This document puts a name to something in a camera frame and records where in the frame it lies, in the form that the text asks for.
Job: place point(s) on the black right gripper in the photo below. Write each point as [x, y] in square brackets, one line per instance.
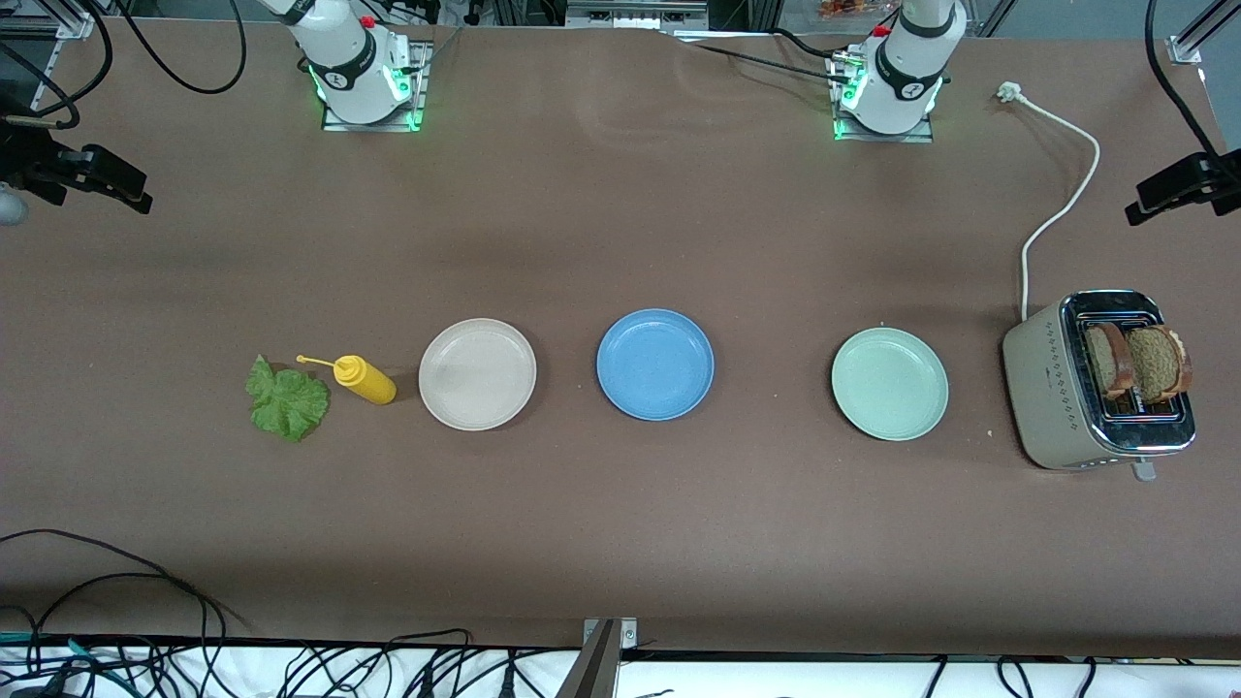
[29, 160]

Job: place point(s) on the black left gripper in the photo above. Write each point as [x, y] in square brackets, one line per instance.
[1224, 181]

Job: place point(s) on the brown bread slice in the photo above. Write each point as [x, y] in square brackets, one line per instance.
[1156, 366]
[1105, 361]

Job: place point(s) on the green lettuce leaf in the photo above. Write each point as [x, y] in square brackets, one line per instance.
[288, 402]

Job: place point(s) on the yellow squeeze sauce bottle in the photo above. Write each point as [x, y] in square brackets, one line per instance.
[366, 380]

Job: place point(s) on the mint green plate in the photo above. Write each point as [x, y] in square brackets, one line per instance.
[890, 384]

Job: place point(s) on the beige plate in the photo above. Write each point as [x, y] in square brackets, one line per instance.
[477, 374]

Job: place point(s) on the blue plate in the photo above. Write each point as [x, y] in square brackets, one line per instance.
[655, 364]

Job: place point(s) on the beige chrome two-slot toaster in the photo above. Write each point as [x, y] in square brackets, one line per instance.
[1042, 388]

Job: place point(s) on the colourful snack bag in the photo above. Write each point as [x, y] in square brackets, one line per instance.
[843, 10]

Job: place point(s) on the aluminium frame rail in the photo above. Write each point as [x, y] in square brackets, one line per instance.
[1181, 50]
[73, 27]

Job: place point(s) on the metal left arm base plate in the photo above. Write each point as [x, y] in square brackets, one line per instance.
[921, 137]

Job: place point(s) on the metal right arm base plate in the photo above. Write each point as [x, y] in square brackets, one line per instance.
[425, 97]

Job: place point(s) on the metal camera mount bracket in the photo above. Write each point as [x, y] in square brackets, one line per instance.
[596, 669]

